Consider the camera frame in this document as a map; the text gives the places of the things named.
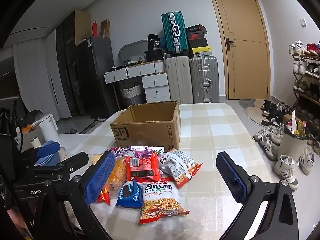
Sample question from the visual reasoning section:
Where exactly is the yellow cracker packet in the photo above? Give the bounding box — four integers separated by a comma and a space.
90, 153, 103, 165

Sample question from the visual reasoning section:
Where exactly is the orange bread packet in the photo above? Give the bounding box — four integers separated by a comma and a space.
104, 156, 128, 190

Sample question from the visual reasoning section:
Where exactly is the red shoe box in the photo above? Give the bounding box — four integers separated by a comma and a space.
187, 33, 208, 42

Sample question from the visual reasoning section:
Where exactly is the beige suitcase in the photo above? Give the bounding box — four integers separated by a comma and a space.
165, 56, 193, 105

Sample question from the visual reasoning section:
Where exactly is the white curtain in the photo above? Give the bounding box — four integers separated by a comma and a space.
12, 36, 48, 110

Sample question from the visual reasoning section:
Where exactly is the silver suitcase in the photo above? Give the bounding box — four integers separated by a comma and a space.
189, 56, 220, 103

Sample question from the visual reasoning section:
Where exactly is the row of stored shoes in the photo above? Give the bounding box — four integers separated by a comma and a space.
289, 40, 320, 98

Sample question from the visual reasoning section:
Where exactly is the wooden shoe rack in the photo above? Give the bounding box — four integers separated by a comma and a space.
291, 52, 320, 135

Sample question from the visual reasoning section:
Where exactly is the blue container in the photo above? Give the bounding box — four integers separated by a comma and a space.
35, 154, 62, 167

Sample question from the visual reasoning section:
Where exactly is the tall cardboard box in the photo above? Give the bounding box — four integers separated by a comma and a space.
74, 10, 92, 47

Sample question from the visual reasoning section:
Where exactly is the small white noodle snack bag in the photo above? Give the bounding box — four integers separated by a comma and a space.
160, 148, 203, 189

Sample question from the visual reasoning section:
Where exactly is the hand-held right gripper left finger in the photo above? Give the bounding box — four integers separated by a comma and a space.
37, 151, 117, 240

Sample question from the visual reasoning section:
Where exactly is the black storage bin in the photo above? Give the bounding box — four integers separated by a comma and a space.
144, 49, 165, 62

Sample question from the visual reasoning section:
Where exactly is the blue cookie packet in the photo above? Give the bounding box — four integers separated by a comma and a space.
114, 180, 143, 208

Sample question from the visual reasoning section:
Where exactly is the woven laundry basket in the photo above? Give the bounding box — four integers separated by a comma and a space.
119, 82, 143, 105

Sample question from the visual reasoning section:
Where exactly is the dark wardrobe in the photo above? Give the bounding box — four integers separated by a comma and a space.
55, 11, 78, 117

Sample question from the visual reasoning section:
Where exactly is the pile of sneakers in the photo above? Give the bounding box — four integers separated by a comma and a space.
253, 99, 320, 190

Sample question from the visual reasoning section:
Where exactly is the grey oval panel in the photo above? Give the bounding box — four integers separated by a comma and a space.
118, 39, 150, 64

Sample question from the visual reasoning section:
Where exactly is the striped floor mat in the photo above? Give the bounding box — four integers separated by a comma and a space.
80, 116, 108, 134

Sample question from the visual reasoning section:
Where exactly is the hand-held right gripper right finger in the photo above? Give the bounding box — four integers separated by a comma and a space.
216, 151, 299, 240

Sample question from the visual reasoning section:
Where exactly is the beige trash bin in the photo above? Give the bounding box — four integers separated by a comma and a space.
278, 120, 312, 162

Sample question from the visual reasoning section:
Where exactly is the dark cloth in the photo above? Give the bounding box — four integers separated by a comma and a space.
25, 110, 44, 128

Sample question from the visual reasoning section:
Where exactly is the brown cardboard box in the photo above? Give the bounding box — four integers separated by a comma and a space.
109, 101, 181, 153

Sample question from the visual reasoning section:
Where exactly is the white sliding door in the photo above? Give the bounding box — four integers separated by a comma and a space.
46, 29, 72, 120

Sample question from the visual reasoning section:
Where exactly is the small purple candy bag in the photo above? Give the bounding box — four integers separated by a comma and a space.
107, 146, 130, 158

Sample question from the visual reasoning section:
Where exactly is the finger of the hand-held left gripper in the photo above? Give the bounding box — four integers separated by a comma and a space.
36, 141, 62, 159
58, 152, 89, 173

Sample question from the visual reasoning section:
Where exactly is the red snack packet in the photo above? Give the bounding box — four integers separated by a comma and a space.
126, 152, 162, 182

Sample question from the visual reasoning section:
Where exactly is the round floor rug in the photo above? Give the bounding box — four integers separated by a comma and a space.
239, 99, 265, 125

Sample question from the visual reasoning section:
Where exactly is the large purple candy bag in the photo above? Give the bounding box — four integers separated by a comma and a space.
130, 145, 164, 159

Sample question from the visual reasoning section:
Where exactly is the white drawer desk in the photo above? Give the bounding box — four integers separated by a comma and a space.
104, 60, 171, 103

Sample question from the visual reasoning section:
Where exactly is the large white noodle snack bag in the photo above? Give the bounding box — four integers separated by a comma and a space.
139, 179, 190, 225

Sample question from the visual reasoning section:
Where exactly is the black refrigerator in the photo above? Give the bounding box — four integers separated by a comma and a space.
75, 36, 115, 119

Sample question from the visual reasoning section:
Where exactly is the black printed bag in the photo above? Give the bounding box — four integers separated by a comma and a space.
147, 34, 163, 52

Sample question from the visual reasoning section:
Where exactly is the teal suitcase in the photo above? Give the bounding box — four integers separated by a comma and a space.
161, 11, 189, 54

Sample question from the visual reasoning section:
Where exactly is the wooden door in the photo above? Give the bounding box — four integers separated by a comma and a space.
207, 0, 271, 100

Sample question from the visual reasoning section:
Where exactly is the checked tablecloth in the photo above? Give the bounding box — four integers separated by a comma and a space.
57, 102, 283, 240

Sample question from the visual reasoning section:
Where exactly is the white electric kettle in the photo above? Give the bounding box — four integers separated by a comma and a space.
37, 114, 60, 145

